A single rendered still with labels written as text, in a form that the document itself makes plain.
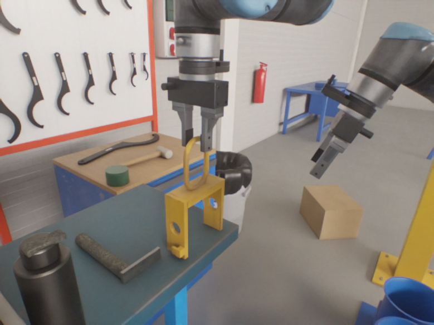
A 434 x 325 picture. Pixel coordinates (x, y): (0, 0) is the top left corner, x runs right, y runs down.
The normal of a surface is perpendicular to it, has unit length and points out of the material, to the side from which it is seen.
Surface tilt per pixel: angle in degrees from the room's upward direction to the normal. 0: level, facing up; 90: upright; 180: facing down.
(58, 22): 90
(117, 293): 0
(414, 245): 90
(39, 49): 90
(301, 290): 0
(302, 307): 0
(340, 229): 90
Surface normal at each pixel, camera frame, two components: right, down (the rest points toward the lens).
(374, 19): -0.59, 0.29
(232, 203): 0.47, 0.40
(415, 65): -0.20, 0.58
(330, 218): 0.11, 0.38
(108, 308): 0.04, -0.92
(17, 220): 0.80, 0.25
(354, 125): -0.33, 0.25
